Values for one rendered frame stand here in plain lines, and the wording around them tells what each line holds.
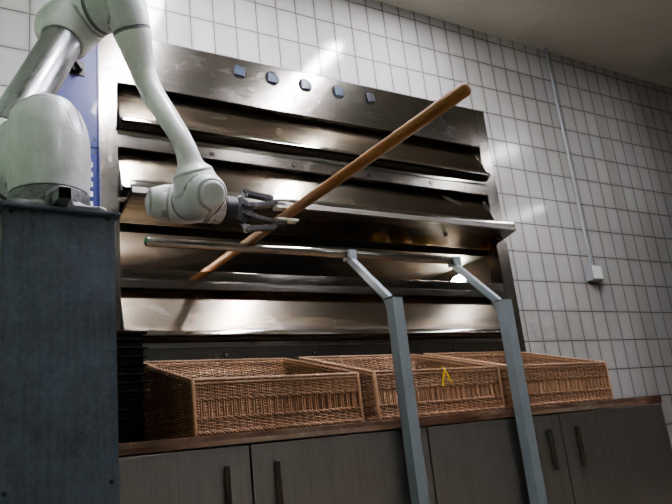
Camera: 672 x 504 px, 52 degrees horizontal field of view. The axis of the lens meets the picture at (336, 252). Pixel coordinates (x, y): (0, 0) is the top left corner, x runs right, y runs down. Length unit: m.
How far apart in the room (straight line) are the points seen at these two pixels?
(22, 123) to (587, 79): 3.62
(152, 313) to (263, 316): 0.42
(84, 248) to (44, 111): 0.30
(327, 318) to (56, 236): 1.55
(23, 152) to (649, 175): 3.84
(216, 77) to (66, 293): 1.71
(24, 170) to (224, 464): 0.90
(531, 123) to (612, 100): 0.83
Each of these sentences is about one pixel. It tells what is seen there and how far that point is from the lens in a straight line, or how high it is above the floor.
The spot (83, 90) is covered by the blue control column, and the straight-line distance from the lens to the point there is 2.66.
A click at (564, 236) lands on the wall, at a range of 3.83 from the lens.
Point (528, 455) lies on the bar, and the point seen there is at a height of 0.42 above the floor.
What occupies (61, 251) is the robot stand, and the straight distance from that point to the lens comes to 1.37.
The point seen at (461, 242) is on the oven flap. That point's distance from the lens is 3.28.
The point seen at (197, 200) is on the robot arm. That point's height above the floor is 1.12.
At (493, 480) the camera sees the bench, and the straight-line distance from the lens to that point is 2.41.
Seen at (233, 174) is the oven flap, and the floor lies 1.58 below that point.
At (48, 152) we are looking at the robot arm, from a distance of 1.46.
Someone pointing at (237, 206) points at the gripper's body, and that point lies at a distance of 1.95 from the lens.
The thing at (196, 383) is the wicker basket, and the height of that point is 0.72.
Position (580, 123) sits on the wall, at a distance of 4.31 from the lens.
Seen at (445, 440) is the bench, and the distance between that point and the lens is 2.29.
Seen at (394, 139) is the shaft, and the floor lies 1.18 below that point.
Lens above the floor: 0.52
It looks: 16 degrees up
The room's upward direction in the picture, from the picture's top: 6 degrees counter-clockwise
